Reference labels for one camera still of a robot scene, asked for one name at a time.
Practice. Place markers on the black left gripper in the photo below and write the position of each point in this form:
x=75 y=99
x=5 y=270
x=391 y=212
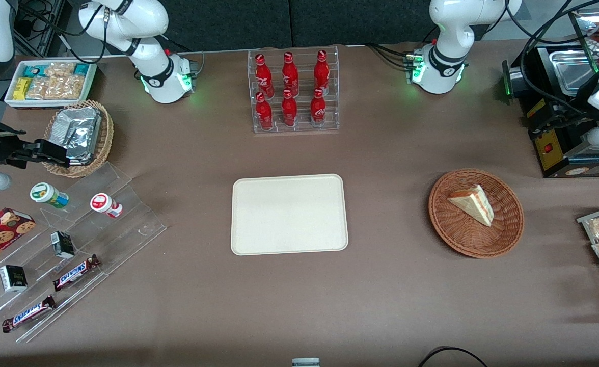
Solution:
x=570 y=121

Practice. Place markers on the triangular white bread sandwich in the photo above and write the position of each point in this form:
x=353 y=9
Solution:
x=475 y=204

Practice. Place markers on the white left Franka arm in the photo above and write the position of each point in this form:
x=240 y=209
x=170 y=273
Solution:
x=450 y=30

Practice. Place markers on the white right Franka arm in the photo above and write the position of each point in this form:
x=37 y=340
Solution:
x=141 y=20

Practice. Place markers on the light tan wicker basket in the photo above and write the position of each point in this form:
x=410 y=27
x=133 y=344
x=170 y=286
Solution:
x=105 y=137

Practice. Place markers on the brown round wicker basket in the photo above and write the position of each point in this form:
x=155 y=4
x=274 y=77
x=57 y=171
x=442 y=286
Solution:
x=462 y=234

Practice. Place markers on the cream plastic serving tray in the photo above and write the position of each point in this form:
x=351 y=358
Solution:
x=289 y=214

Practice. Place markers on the black food warmer cabinet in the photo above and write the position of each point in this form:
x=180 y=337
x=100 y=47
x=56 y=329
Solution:
x=551 y=153

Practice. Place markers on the silver foil packet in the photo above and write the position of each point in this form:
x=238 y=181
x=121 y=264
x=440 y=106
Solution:
x=78 y=132

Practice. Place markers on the green lidded snack cup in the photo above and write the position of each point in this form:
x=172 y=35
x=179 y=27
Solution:
x=45 y=193

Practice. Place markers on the white rectangular snack bin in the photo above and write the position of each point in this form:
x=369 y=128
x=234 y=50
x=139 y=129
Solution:
x=50 y=102

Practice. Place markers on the clear bag of crackers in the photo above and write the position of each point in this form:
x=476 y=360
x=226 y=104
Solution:
x=60 y=69
x=65 y=87
x=37 y=88

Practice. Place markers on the steel warmer pan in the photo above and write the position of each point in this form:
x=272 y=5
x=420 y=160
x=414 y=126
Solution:
x=569 y=71

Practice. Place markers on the yellow snack packet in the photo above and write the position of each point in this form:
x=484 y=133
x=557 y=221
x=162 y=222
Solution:
x=22 y=89

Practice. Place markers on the red lidded snack cup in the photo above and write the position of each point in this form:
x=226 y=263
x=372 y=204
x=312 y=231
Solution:
x=103 y=204

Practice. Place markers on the teal snack packet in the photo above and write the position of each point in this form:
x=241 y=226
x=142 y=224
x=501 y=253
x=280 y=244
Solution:
x=33 y=70
x=81 y=69

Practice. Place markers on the small black drink carton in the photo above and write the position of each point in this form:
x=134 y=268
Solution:
x=13 y=278
x=63 y=244

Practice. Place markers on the clear acrylic stepped stand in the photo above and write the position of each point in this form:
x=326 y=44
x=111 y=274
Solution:
x=126 y=229

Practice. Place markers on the brown Snickers bar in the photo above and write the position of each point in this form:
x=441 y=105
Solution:
x=28 y=313
x=75 y=272

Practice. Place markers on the red cola bottle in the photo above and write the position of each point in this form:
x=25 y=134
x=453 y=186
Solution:
x=322 y=74
x=289 y=111
x=290 y=76
x=264 y=114
x=263 y=76
x=318 y=111

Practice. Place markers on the clear acrylic bottle rack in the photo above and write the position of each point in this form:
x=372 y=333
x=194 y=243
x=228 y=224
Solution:
x=302 y=128

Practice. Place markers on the grey object at table edge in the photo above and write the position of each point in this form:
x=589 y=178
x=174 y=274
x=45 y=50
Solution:
x=305 y=363

